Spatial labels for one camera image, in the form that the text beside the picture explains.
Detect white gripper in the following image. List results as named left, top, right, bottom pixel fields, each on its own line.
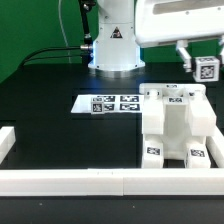
left=135, top=0, right=224, bottom=72

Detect white chair back long part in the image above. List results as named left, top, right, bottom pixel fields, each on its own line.
left=139, top=83, right=217, bottom=136

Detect white chair seat part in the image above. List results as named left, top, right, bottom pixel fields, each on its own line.
left=142, top=97, right=206, bottom=160

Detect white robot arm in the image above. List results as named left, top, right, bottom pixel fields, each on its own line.
left=79, top=0, right=224, bottom=72

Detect white marker sheet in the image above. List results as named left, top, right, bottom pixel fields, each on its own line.
left=71, top=94, right=143, bottom=114

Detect white right rail block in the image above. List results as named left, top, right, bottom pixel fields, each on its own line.
left=206, top=127, right=224, bottom=168

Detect white rail block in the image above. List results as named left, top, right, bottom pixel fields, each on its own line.
left=206, top=127, right=224, bottom=168
left=0, top=126, right=16, bottom=164

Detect black cables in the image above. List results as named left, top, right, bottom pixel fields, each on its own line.
left=20, top=0, right=94, bottom=67

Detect grey thin cable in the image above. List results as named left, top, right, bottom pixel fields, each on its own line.
left=58, top=0, right=73, bottom=64

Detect white left rail block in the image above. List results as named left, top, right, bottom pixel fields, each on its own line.
left=0, top=126, right=16, bottom=164

